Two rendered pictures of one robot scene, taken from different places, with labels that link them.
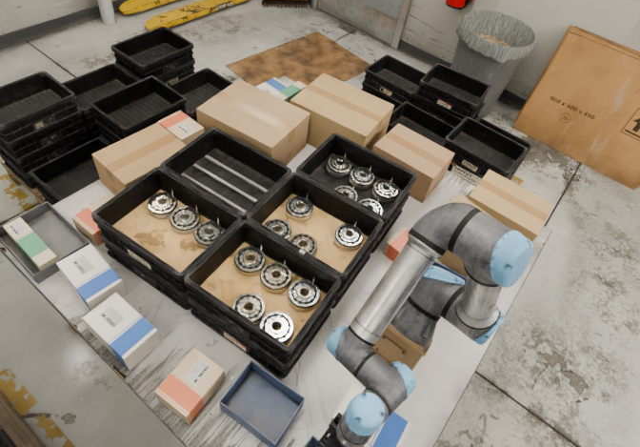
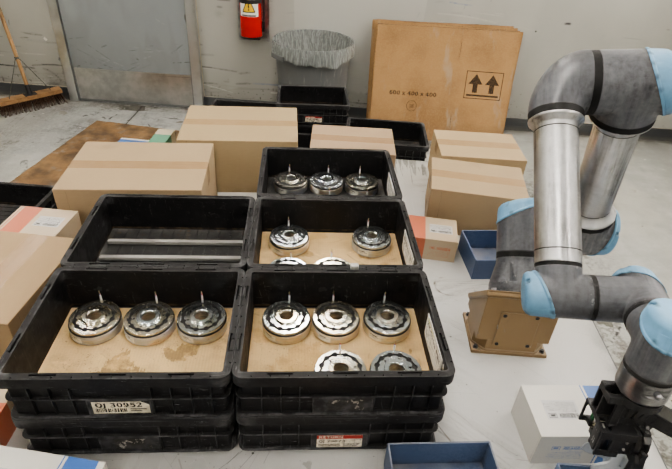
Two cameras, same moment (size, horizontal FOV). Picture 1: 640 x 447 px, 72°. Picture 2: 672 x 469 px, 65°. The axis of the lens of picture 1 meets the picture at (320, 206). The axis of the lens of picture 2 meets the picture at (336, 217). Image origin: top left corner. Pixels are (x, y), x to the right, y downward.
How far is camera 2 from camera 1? 0.69 m
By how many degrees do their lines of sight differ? 26
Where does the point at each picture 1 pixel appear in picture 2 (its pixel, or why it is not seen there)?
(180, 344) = not seen: outside the picture
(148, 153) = (14, 271)
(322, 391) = (485, 429)
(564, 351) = not seen: hidden behind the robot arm
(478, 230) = (620, 59)
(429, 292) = (524, 228)
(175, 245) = (160, 361)
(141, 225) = (80, 365)
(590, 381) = not seen: hidden behind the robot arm
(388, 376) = (637, 282)
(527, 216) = (503, 151)
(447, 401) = (598, 354)
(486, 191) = (450, 146)
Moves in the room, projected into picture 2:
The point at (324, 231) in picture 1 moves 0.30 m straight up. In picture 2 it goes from (337, 250) to (344, 147)
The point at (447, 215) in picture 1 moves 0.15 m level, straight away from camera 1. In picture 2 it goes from (574, 65) to (539, 41)
